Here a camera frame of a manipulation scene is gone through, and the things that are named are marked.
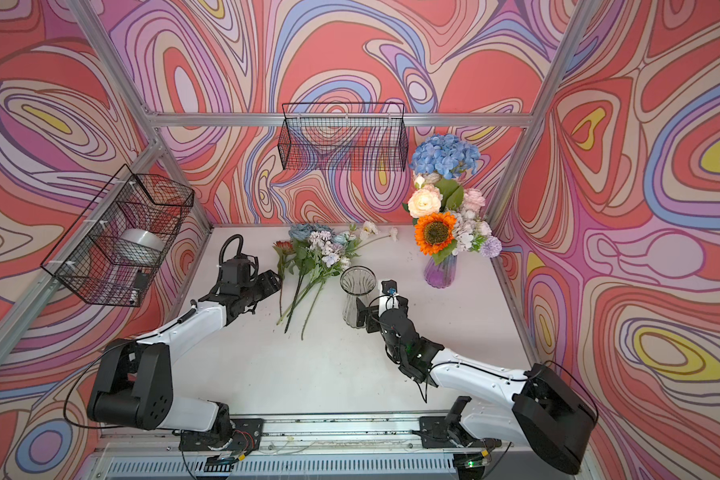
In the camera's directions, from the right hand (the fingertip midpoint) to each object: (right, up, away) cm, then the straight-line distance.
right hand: (375, 302), depth 82 cm
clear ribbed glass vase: (-6, +6, 0) cm, 8 cm away
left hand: (-30, +6, +9) cm, 32 cm away
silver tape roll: (-57, +15, -12) cm, 60 cm away
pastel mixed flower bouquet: (+25, +19, -5) cm, 32 cm away
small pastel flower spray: (-17, +12, +12) cm, 24 cm away
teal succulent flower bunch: (-24, +21, +19) cm, 37 cm away
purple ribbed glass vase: (+22, +7, +14) cm, 27 cm away
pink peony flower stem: (+28, +29, 0) cm, 40 cm away
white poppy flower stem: (-1, +23, +27) cm, 35 cm away
